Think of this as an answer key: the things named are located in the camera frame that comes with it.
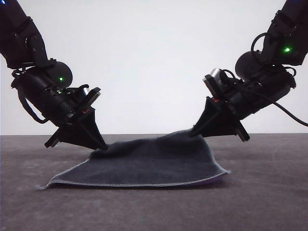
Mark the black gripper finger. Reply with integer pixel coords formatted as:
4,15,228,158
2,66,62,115
57,120,100,152
78,107,108,151
191,96,226,132
188,115,239,138

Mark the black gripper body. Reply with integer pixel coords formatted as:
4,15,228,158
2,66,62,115
11,68,102,148
203,69,296,143

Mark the purple towel with grey hem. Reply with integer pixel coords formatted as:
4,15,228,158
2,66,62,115
36,129,231,191

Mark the grey table cloth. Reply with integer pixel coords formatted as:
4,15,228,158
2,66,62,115
0,134,308,231

